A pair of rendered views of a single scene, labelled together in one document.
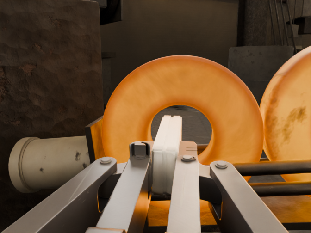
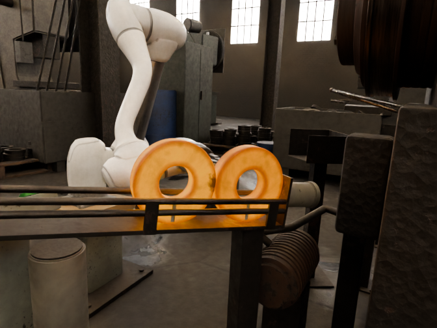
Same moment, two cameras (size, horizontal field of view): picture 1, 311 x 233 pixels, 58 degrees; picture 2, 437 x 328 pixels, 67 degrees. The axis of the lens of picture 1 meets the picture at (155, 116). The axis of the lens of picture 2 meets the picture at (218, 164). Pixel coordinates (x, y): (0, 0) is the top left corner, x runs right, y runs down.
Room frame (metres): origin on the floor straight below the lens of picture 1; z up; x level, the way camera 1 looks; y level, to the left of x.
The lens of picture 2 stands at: (0.78, -0.43, 0.88)
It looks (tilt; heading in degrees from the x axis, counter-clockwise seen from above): 12 degrees down; 147
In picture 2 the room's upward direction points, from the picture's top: 2 degrees clockwise
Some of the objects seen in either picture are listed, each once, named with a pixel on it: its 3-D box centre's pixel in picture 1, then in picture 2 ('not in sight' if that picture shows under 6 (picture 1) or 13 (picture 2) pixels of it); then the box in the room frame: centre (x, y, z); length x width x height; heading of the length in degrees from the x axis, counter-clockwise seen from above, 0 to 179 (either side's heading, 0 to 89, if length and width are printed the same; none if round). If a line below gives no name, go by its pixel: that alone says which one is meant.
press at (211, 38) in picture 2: not in sight; (199, 73); (-7.22, 4.05, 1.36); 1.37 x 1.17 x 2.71; 18
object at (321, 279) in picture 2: not in sight; (312, 206); (-0.26, 0.80, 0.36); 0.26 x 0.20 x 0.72; 153
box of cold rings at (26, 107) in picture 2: not in sight; (69, 123); (-3.53, 0.22, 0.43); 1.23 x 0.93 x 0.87; 116
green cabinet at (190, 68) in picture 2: not in sight; (186, 99); (-3.56, 1.79, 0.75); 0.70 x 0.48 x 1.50; 118
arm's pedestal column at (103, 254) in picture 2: not in sight; (90, 250); (-0.70, -0.15, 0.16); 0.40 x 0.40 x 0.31; 30
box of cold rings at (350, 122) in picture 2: not in sight; (328, 141); (-1.67, 2.60, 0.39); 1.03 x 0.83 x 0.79; 32
